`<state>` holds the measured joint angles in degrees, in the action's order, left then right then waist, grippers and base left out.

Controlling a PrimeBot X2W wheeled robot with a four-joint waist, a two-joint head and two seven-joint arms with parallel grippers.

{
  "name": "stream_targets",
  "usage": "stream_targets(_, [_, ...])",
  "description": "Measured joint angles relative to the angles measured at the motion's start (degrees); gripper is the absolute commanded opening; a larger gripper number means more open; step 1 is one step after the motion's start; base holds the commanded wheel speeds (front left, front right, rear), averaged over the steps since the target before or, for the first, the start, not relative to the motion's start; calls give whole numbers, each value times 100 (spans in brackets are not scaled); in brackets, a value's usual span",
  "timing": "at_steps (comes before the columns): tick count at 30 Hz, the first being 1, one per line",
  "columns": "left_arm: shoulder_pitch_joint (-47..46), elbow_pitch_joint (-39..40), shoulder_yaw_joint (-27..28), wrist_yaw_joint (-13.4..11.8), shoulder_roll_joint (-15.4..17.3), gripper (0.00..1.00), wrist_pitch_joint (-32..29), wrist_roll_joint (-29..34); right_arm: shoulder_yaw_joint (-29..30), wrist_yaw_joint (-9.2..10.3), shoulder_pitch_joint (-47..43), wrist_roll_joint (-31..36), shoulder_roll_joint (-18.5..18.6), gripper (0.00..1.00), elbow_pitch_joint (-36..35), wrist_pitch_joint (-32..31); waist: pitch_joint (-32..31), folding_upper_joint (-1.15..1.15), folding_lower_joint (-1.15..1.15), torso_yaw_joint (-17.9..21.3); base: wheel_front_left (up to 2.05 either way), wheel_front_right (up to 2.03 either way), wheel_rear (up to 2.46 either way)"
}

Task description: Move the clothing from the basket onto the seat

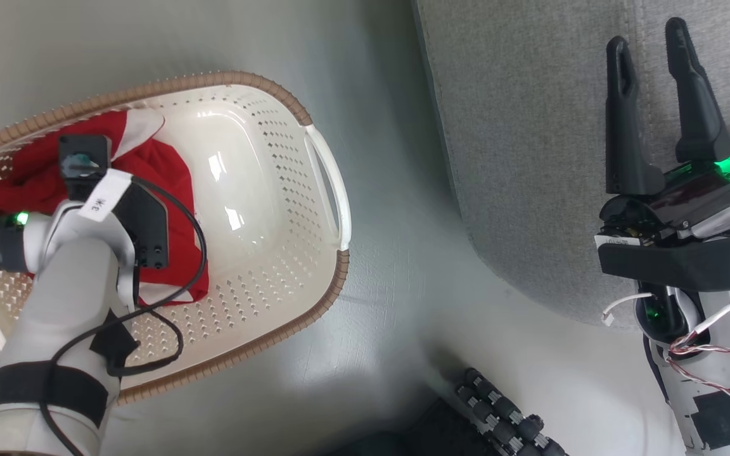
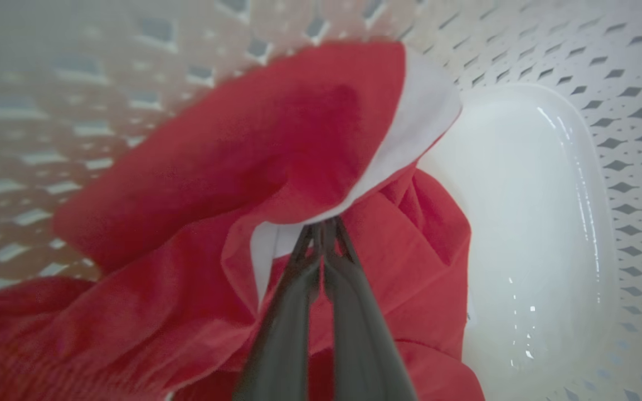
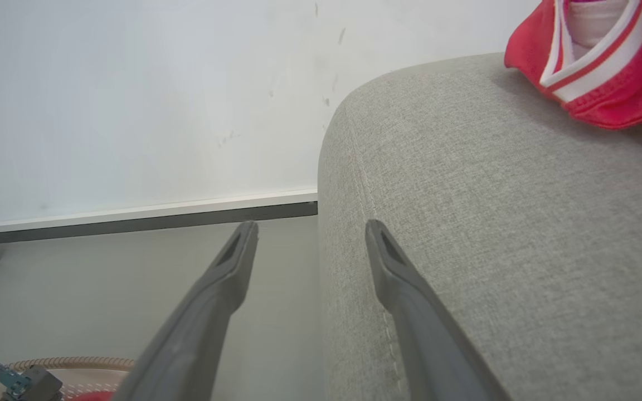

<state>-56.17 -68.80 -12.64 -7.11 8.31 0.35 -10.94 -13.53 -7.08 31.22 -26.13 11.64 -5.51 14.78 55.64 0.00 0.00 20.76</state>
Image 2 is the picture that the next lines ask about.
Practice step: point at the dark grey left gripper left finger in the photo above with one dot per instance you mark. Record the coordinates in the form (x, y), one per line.
(285, 334)

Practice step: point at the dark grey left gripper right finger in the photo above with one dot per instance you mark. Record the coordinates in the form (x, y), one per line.
(360, 345)

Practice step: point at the red and white jersey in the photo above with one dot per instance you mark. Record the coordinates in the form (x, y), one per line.
(187, 195)

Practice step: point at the cream perforated laundry basket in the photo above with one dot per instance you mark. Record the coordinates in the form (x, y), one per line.
(521, 223)

